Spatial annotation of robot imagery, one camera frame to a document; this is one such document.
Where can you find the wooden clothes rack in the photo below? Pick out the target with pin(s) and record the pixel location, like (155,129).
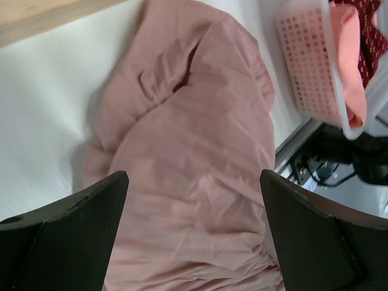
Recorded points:
(26,18)

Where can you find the dark red dotted garment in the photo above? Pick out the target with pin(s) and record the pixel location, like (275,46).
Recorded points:
(373,44)

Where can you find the salmon pink garment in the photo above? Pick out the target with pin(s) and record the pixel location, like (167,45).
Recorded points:
(346,32)

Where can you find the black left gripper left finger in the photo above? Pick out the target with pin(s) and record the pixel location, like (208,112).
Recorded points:
(65,245)

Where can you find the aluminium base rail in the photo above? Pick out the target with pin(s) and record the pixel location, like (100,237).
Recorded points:
(289,147)

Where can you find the white plastic laundry basket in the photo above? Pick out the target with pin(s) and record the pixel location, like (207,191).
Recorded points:
(306,36)

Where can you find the dusty pink skirt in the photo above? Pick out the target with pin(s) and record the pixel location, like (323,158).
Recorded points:
(186,115)

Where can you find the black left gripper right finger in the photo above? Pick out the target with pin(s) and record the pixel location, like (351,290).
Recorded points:
(321,244)

